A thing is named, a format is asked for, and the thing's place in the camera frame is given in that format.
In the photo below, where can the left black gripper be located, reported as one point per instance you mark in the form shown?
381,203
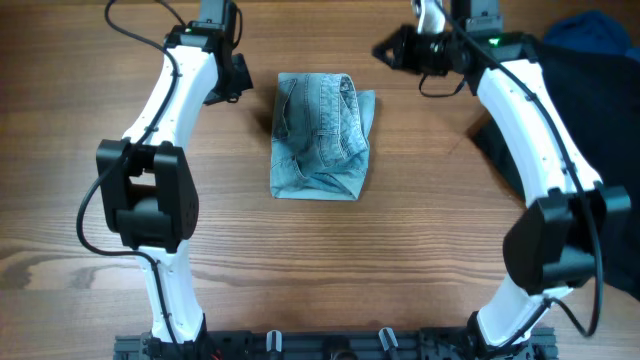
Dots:
242,81

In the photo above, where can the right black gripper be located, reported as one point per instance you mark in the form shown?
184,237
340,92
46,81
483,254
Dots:
402,57

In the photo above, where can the light blue denim shorts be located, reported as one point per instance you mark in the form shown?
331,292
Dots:
320,137

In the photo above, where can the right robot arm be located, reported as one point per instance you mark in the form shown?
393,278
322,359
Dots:
555,246

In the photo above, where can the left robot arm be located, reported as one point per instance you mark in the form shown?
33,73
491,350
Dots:
148,193

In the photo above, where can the dark blue garment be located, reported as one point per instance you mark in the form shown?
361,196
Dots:
592,32

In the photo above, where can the black garment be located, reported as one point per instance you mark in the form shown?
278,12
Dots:
597,98

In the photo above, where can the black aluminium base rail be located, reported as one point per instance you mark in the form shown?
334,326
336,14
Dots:
325,345

